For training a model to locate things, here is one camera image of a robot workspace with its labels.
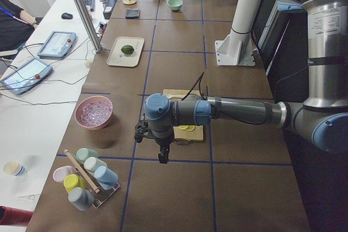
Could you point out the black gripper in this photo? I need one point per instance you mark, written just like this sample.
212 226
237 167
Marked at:
163 142

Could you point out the green bowl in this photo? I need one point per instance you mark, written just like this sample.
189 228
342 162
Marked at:
174 5

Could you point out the pink bowl with ice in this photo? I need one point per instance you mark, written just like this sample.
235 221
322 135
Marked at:
94 112

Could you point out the lemon slice upper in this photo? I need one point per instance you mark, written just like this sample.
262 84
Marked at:
184 127

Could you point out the wooden cutting board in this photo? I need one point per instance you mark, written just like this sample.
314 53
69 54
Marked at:
183 136

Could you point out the blue cup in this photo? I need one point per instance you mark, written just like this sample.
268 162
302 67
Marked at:
106 177

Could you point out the clear acrylic cup rack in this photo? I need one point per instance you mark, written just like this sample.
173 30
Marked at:
100 198

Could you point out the white cup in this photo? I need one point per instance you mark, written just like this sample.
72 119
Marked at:
91 164

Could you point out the green cup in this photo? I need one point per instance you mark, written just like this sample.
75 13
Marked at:
84 153

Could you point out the wooden rack rod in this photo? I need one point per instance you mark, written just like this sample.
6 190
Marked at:
80 169

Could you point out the grey cup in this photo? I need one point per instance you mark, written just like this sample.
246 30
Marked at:
81 198

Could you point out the yellow cup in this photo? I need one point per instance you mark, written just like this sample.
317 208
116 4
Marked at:
72 181

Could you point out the pink cup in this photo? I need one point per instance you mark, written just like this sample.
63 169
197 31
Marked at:
61 173

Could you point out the beige rabbit tray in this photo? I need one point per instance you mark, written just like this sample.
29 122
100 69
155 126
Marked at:
117 58

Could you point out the green avocado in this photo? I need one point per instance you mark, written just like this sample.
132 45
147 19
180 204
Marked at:
127 49

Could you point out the paper cup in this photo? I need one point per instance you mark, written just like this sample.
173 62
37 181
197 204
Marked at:
14 168

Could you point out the far teach pendant tablet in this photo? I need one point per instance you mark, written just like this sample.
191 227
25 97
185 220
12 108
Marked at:
57 45

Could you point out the teach pendant tablet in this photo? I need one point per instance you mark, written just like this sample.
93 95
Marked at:
57 45
26 76

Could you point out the near teach pendant tablet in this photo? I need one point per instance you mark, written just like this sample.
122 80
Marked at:
26 76

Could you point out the black power box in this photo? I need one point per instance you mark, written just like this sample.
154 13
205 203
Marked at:
108 8

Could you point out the red object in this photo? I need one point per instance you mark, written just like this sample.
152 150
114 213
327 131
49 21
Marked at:
15 217

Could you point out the black computer mouse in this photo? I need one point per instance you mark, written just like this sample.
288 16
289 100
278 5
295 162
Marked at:
66 16

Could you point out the person in black shirt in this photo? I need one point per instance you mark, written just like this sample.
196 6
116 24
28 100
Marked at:
16 26

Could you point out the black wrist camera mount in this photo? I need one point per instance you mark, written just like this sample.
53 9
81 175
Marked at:
142 130

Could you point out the white pillar mount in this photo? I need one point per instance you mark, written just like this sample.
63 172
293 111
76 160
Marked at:
236 49

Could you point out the aluminium frame post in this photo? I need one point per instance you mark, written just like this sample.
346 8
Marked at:
87 22

